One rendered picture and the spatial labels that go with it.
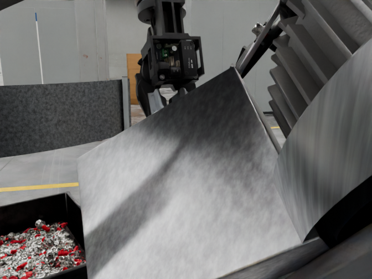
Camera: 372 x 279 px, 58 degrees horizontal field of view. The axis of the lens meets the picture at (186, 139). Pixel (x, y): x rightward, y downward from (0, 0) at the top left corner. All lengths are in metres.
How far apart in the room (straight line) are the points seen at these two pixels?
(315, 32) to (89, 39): 4.43
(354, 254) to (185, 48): 0.33
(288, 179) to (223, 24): 6.45
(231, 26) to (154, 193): 6.45
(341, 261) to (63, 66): 6.22
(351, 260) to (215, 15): 6.42
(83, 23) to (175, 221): 4.44
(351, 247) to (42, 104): 2.01
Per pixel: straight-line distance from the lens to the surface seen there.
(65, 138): 2.20
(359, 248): 0.20
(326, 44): 0.19
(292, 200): 0.17
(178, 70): 0.45
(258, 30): 0.36
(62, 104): 2.17
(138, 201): 0.24
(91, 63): 4.59
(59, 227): 0.54
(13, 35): 6.51
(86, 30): 4.60
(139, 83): 0.49
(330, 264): 0.23
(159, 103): 0.47
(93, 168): 0.27
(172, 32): 0.47
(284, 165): 0.17
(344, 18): 0.19
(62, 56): 6.35
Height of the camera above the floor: 1.09
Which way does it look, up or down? 14 degrees down
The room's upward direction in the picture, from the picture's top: straight up
